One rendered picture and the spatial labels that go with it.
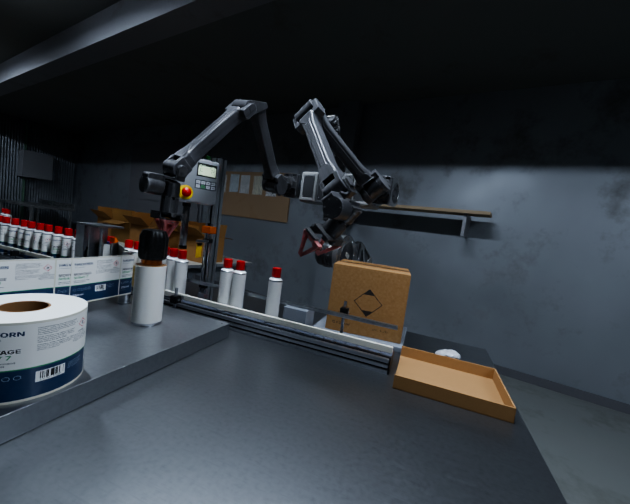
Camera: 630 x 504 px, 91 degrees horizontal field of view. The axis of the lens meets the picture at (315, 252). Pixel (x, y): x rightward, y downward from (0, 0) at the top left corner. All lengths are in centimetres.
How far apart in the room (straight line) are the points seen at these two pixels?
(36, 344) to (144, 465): 29
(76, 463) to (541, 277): 362
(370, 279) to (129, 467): 91
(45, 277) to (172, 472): 71
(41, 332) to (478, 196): 363
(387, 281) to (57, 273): 107
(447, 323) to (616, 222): 175
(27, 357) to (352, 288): 94
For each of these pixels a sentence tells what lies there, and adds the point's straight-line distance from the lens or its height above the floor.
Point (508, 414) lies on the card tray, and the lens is 100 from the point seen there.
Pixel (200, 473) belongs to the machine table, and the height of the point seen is 83.
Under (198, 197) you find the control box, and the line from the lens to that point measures 143.
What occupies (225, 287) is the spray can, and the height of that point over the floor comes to 98.
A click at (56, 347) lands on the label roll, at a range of 77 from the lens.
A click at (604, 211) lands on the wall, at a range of 383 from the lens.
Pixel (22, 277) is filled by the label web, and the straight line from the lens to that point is 114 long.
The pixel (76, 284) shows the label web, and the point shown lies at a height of 98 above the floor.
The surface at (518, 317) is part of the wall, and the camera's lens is 379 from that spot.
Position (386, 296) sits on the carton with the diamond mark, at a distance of 123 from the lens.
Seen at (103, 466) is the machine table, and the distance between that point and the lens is 69.
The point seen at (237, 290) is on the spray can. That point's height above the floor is 97.
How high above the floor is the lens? 125
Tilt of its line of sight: 5 degrees down
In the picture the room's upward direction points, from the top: 8 degrees clockwise
